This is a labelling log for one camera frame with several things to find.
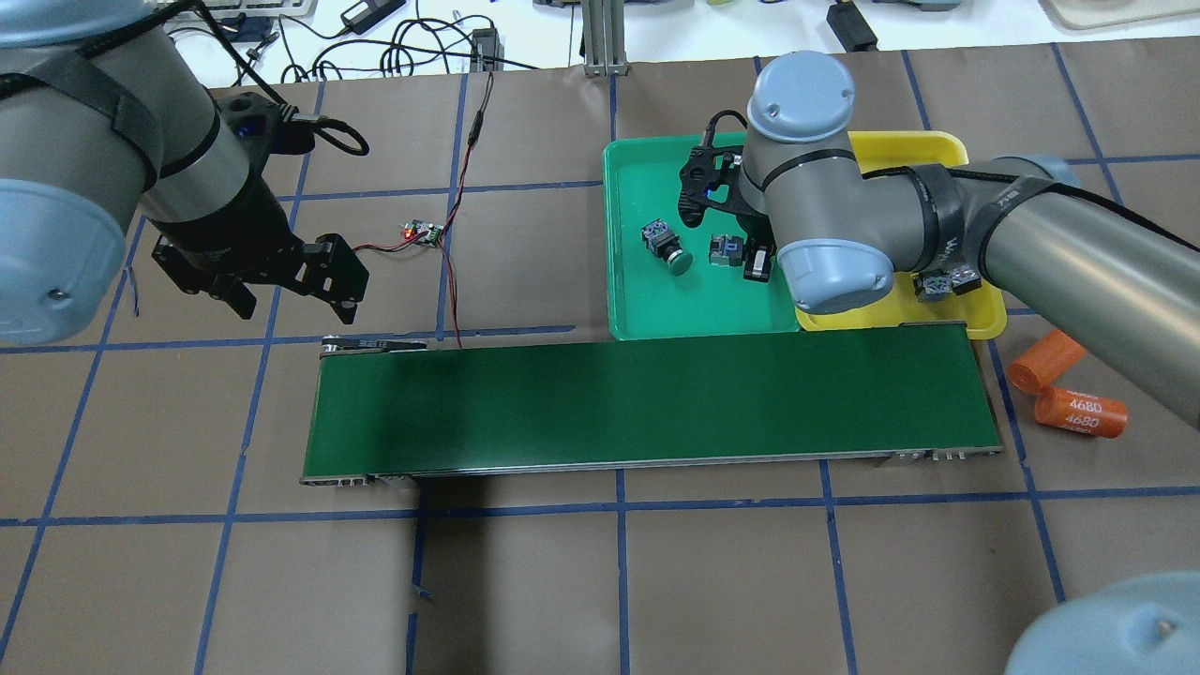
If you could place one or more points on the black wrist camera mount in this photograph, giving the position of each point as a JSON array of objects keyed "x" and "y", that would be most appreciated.
[
  {"x": 266, "y": 127},
  {"x": 710, "y": 177}
]

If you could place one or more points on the small motor controller board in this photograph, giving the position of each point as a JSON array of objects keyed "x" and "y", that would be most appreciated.
[{"x": 422, "y": 233}]

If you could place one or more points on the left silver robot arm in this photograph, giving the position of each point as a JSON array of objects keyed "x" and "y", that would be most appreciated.
[{"x": 103, "y": 120}]

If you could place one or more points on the green plastic tray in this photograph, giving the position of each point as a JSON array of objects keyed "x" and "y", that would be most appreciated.
[{"x": 641, "y": 183}]

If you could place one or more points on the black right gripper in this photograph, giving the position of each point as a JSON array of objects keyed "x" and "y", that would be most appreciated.
[{"x": 757, "y": 264}]

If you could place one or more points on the green conveyor belt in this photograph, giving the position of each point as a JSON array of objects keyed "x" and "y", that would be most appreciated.
[{"x": 871, "y": 393}]

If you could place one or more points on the yellow plastic tray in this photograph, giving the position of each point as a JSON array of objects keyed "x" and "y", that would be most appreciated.
[{"x": 923, "y": 157}]

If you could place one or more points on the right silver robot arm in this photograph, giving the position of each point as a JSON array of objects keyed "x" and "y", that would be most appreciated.
[{"x": 1123, "y": 287}]

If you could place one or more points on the aluminium frame post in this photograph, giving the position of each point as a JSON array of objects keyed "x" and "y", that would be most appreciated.
[{"x": 603, "y": 31}]

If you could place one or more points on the orange cylinder with 4680 label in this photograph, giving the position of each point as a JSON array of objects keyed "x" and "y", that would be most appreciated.
[{"x": 1081, "y": 412}]

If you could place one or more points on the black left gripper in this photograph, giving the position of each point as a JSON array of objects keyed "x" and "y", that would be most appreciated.
[{"x": 236, "y": 229}]

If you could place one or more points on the plain orange cylinder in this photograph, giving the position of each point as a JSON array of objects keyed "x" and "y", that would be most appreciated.
[{"x": 1042, "y": 364}]

